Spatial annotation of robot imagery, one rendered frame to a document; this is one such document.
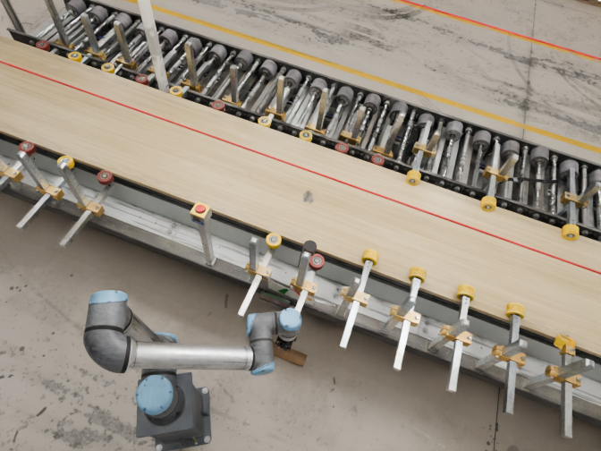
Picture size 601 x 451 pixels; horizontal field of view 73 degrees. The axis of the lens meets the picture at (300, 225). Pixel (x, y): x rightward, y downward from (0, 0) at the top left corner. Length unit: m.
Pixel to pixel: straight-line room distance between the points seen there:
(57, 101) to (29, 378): 1.70
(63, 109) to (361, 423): 2.65
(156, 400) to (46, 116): 1.79
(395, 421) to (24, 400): 2.25
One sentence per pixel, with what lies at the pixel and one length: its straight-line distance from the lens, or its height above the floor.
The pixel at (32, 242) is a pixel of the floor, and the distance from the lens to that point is 3.54.
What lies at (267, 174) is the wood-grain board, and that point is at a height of 0.90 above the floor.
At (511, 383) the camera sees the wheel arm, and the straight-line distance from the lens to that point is 2.14.
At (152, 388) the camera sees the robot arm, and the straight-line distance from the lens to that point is 1.96.
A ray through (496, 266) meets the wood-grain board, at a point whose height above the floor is 0.90.
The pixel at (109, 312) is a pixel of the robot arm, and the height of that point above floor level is 1.44.
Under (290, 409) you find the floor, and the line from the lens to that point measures 2.79.
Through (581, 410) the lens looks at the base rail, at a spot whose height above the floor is 0.70.
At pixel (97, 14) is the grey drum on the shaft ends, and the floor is 0.84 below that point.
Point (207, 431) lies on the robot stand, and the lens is 2.76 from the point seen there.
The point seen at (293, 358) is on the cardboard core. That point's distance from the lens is 2.77.
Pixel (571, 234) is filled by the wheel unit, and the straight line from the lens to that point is 2.73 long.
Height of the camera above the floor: 2.76
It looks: 58 degrees down
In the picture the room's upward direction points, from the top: 10 degrees clockwise
